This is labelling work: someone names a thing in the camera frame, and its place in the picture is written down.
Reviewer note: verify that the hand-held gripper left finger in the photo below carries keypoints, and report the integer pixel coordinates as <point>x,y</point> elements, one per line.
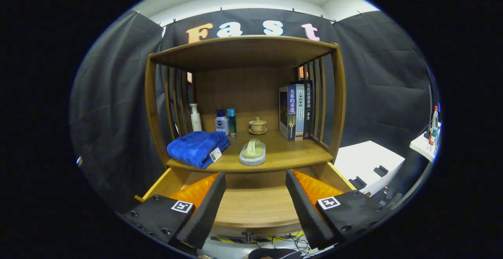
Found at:
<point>206,212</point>

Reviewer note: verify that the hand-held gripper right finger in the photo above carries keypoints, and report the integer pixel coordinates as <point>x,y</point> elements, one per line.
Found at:
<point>304,210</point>

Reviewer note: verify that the wooden drawer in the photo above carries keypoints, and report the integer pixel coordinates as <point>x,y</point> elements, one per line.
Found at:
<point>255,208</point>

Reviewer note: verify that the white cabinet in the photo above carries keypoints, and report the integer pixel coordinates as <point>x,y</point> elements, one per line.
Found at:
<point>369,157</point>

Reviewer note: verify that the wooden cabinet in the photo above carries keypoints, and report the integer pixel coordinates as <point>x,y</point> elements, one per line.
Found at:
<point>243,90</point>

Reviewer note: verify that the yellow black hazard tape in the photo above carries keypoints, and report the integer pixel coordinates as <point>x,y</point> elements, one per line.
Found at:
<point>299,234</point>

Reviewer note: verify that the blue towel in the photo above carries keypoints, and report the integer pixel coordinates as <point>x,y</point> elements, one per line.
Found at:
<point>194,149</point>

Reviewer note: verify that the white lotion bottle blue cap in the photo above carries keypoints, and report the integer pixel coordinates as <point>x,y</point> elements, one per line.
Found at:
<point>222,125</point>

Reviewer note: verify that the white pump bottle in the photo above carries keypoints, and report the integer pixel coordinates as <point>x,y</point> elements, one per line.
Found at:
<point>196,121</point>

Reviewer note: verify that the teal bottle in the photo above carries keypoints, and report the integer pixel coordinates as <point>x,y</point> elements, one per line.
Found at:
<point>232,123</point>

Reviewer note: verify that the beige lidded teacup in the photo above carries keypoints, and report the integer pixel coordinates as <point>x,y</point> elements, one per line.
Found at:
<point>258,126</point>

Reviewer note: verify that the pale blue spine book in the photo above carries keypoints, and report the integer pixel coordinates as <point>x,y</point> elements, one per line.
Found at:
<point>300,109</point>

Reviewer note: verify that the black spine book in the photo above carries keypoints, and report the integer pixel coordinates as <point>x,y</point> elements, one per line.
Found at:
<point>309,105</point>

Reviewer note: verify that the black backdrop cloth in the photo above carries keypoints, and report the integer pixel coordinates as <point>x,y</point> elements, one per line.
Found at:
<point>114,101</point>

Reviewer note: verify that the small black bracket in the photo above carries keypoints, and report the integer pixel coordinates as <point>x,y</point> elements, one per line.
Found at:
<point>358,183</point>
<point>380,171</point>

